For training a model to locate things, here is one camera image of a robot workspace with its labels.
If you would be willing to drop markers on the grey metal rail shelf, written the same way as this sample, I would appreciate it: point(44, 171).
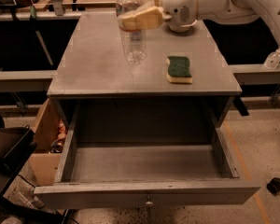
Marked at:
point(13, 81)

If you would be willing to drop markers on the grey cabinet counter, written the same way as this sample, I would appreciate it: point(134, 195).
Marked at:
point(95, 67)

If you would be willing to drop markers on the small clear sanitizer bottle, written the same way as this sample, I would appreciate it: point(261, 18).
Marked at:
point(273, 60)

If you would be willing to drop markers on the round metal drawer knob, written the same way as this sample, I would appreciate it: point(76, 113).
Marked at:
point(148, 202)

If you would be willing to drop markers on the cardboard box with items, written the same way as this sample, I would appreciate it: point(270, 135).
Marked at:
point(50, 134)

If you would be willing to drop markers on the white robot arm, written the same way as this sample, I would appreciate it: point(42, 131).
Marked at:
point(238, 12)

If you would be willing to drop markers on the black office chair base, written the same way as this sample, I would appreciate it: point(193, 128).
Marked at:
point(274, 186)

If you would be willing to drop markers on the white paper bowl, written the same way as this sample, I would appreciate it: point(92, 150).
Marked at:
point(182, 28)

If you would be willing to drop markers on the open grey top drawer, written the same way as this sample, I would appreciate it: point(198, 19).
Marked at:
point(107, 162)

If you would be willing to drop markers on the clear plastic water bottle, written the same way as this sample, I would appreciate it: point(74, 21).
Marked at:
point(133, 42)

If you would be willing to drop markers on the green yellow sponge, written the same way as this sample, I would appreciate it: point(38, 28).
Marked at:
point(178, 70)

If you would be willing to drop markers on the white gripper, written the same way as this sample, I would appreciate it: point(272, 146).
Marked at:
point(177, 4)

